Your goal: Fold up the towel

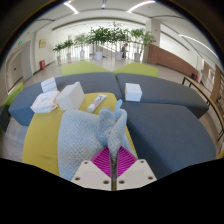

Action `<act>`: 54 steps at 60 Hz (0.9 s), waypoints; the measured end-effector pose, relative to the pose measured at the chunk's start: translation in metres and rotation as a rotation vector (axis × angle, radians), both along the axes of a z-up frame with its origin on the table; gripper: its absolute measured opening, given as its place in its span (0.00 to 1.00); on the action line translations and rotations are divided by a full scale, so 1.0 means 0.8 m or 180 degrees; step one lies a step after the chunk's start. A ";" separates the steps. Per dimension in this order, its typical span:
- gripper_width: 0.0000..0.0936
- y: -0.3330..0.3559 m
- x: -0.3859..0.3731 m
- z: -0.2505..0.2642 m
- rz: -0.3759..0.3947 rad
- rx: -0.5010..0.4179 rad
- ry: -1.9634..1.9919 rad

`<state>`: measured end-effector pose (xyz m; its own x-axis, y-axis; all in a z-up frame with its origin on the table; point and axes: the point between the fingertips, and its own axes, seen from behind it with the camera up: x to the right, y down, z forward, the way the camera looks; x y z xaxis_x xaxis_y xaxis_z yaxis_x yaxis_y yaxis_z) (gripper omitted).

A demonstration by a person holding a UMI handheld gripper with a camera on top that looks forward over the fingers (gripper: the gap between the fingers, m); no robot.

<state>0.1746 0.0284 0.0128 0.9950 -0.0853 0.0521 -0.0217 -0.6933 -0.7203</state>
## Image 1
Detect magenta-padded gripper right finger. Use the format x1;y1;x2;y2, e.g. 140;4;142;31
116;146;158;191

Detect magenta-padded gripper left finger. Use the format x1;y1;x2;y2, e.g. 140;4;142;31
70;146;113;192

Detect light blue towel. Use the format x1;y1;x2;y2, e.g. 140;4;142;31
57;99;138;183

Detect grey sofa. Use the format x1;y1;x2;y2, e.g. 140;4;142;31
120;101;217;180
115;72;210;119

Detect white tube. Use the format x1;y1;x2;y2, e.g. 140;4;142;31
87;93;108;113

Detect small white box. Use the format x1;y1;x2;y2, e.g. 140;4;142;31
124;82;143;103

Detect large white box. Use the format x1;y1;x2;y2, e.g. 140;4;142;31
55;81;86;112

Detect plastic tissue pack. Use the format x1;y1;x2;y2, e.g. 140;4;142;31
29;90;61;114

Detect stack of white cloths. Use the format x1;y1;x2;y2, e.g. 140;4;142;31
40;76;59;94

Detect green sofa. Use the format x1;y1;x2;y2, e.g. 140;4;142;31
112;62;159;78
60;60;113;77

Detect dark grey ottoman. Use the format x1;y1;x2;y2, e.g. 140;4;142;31
0;104;11;133

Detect green bench seat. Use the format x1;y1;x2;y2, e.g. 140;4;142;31
2;82;24;108

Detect wooden counter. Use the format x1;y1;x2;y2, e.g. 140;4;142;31
147;44;201;79

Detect person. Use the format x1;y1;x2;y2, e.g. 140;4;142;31
121;43;129;60

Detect row of potted plants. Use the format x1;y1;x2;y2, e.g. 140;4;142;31
52;22;156;64

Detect ceiling lights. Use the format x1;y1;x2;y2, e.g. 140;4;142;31
63;0;219;58

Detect wooden bench with black frame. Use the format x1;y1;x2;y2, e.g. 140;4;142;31
181;75;224;141

